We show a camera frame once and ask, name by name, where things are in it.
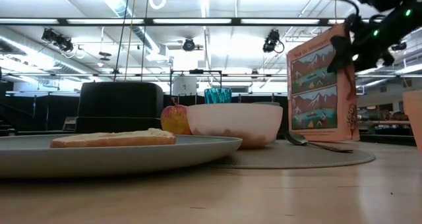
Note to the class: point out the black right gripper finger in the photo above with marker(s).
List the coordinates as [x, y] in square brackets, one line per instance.
[352, 23]
[339, 52]

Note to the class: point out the orange cereal box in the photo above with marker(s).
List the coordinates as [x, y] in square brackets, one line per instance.
[313, 112]

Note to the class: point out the dark metal spoon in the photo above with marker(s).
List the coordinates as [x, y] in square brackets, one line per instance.
[295, 139]

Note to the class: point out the pink bowl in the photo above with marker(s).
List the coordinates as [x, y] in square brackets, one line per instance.
[234, 125]

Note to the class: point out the red yellow apple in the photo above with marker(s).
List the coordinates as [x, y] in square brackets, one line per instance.
[174, 120]

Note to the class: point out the toast slice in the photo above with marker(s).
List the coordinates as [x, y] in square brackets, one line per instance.
[112, 140]

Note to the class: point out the grey round plate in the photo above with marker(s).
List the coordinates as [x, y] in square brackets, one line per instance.
[99, 161]

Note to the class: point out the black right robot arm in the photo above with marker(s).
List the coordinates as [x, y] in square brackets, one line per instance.
[395, 0]

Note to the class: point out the cluttered background desk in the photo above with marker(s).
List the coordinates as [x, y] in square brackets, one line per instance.
[379, 117]

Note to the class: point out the orange translucent plastic container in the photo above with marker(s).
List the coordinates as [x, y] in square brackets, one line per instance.
[414, 118]

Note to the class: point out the round grey placemat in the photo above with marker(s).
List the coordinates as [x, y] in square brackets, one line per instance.
[296, 158]

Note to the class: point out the teal plastic tumbler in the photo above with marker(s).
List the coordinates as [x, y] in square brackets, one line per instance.
[217, 95]

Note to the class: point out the white box on stand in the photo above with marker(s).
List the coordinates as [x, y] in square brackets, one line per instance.
[184, 85]

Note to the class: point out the black two-slot toaster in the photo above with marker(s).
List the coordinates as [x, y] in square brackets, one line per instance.
[118, 108]

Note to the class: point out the black ceiling-mounted camera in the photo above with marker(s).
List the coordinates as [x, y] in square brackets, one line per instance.
[189, 44]
[271, 41]
[65, 44]
[48, 35]

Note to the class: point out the black aluminium table frame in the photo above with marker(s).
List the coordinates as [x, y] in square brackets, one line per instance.
[385, 140]

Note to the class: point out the black metal stand frame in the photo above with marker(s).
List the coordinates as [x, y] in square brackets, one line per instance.
[198, 72]

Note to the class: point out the black overhead frame bar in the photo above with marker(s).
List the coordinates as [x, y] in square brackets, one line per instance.
[198, 21]

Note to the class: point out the black partition wall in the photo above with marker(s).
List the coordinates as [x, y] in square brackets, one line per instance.
[39, 115]

